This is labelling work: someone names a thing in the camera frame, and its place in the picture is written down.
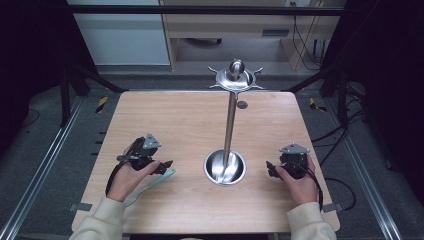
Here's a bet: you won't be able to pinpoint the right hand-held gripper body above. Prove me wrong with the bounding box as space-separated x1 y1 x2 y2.
279 142 311 180

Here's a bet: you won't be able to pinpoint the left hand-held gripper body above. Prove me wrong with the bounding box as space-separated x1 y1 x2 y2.
117 133 163 172

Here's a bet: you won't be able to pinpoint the teal-handled spatula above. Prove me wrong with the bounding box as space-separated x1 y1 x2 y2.
124 167 177 207

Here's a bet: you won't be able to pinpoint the person's right hand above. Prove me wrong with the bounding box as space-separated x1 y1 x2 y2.
275 154 320 207

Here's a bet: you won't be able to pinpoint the person's left hand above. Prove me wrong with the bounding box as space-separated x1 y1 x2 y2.
106 143 161 203

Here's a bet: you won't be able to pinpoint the steel utensil stand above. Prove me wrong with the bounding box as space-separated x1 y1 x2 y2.
203 58 266 187

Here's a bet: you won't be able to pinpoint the yellow black floor tape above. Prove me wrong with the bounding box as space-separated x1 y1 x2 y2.
94 96 109 114
308 97 328 113

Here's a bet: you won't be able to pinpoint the white cabinet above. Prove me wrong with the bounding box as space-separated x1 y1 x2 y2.
66 0 171 66

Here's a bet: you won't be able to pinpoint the light wooden desk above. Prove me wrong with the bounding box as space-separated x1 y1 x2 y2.
159 0 346 72

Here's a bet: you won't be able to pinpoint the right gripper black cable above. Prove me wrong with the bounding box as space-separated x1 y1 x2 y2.
288 160 325 212

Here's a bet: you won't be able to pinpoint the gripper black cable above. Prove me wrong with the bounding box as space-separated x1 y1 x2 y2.
104 137 145 197
288 160 325 212

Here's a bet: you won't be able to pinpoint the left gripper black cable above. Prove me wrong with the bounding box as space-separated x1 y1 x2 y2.
104 137 145 197

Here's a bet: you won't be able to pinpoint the black floor cables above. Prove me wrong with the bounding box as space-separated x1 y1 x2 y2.
311 79 368 212

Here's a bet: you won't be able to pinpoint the grey metal table bracket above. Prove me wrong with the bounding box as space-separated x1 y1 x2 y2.
322 202 344 213

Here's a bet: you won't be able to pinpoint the aluminium floor rail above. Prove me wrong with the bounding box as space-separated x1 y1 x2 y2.
0 97 85 240
324 98 404 240

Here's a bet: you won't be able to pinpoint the black hanging cables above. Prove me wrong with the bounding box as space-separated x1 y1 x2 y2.
289 1 329 71

